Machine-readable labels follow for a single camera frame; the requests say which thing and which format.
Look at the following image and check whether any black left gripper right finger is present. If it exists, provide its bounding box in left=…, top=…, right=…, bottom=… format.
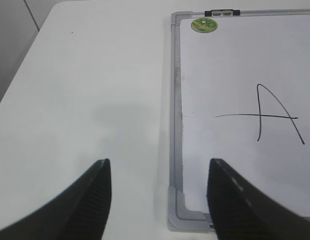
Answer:
left=207, top=158, right=310, bottom=240

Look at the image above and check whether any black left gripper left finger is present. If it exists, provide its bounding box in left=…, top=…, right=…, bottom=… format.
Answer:
left=0, top=159, right=112, bottom=240

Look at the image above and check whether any round green magnet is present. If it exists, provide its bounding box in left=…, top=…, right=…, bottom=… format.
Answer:
left=191, top=17, right=218, bottom=33

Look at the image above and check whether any black and clear board clip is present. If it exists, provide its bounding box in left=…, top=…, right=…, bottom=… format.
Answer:
left=204, top=9, right=241, bottom=17

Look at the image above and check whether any white board with grey frame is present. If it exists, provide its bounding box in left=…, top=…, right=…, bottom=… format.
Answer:
left=168, top=9, right=310, bottom=233

